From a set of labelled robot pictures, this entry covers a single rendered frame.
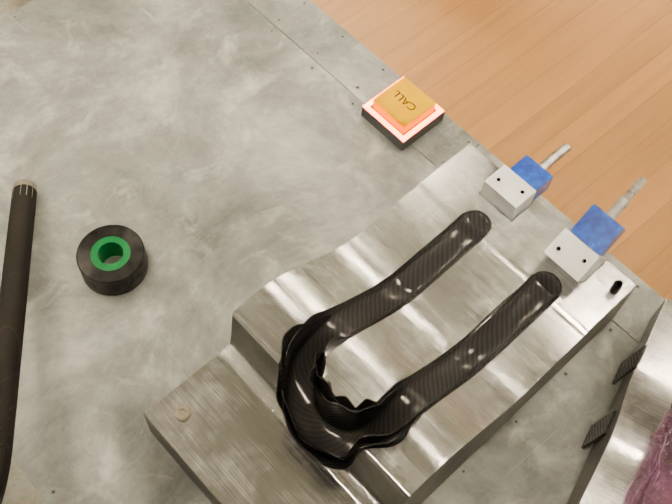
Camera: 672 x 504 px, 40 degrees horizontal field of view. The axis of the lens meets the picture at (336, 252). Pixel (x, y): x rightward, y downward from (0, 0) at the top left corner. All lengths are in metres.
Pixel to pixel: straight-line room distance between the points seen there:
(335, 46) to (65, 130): 0.39
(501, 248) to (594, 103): 0.35
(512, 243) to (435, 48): 0.39
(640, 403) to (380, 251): 0.33
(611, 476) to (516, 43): 0.66
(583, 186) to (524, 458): 0.39
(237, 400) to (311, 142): 0.40
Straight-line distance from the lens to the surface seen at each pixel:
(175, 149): 1.25
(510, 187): 1.10
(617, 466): 1.01
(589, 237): 1.07
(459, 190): 1.12
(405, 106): 1.25
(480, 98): 1.32
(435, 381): 0.99
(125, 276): 1.12
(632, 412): 1.05
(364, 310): 1.01
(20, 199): 1.20
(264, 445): 1.00
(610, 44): 1.44
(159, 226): 1.19
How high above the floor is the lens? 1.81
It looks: 61 degrees down
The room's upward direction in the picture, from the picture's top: 5 degrees clockwise
